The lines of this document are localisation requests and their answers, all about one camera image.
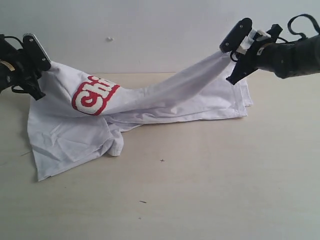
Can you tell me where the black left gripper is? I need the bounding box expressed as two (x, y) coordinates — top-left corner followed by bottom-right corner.
(0, 37), (46, 101)

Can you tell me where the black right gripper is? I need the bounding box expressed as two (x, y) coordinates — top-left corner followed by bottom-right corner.
(226, 42), (278, 85)

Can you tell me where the white t-shirt red lettering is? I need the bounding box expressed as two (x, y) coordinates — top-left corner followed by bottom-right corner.
(27, 52), (253, 181)

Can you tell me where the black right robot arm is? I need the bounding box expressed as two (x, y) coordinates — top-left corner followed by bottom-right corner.
(226, 35), (320, 85)

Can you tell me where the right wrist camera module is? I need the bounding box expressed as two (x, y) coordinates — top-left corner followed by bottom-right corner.
(219, 17), (271, 54)

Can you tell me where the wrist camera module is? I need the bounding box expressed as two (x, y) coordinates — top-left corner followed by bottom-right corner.
(219, 17), (271, 54)
(22, 33), (51, 71)

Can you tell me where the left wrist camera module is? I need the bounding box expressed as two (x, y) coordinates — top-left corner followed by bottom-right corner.
(22, 33), (51, 71)

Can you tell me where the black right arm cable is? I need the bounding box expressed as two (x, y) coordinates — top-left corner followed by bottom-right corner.
(264, 13), (320, 45)

